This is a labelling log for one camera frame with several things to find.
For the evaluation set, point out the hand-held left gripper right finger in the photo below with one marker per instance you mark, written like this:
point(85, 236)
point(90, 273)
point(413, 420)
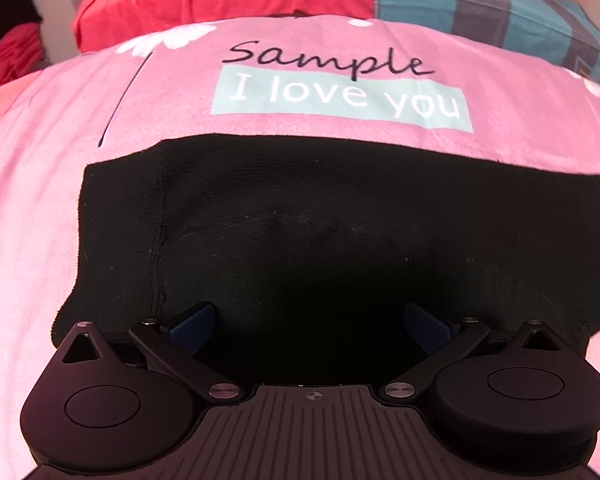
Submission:
point(425, 327)

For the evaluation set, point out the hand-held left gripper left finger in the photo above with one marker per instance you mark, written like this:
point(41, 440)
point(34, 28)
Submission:
point(195, 325)

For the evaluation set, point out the black pants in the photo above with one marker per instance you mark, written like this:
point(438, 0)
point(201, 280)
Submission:
point(305, 235)

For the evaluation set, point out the pink printed blanket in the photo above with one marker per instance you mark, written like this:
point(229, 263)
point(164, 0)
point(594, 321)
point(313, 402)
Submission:
point(55, 135)

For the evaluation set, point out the stack of red folded cloths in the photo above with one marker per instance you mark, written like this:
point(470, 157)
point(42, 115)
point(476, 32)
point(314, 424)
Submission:
point(12, 55)

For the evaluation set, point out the teal grey striped blanket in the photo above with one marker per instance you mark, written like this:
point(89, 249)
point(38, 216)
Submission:
point(410, 0)

